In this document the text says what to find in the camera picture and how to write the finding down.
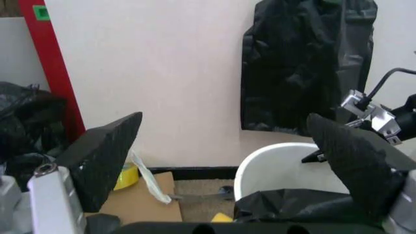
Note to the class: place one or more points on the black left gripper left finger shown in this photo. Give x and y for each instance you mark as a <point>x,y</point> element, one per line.
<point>97,156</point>

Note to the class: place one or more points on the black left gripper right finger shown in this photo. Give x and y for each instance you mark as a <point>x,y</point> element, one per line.
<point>351,156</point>

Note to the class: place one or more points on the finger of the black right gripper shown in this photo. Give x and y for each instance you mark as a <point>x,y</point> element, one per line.
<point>312,158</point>

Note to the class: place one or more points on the white round trash bin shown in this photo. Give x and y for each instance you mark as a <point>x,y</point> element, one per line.
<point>276,165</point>

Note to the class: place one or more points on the crumpled black garbage bag pile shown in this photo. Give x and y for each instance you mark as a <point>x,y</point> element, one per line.
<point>29,117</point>

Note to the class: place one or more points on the black garbage bag hanging flat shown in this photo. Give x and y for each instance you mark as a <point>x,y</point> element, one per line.
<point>292,65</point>

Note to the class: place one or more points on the yellow tape roll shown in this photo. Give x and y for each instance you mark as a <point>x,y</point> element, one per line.
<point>128,178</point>

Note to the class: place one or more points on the white plastic strip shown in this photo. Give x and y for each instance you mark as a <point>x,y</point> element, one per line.
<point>151,180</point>

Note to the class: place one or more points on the brown cardboard sheet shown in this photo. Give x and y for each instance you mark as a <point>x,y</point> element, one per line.
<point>143,204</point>

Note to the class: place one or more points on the red board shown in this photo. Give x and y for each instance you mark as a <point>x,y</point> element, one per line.
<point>55,73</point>

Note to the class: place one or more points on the yellow sponge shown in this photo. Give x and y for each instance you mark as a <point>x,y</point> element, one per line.
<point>222,217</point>

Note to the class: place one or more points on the white panel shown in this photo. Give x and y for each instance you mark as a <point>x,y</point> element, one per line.
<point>19,53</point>

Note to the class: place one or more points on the green square label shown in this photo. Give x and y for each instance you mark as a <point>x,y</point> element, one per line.
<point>40,13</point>

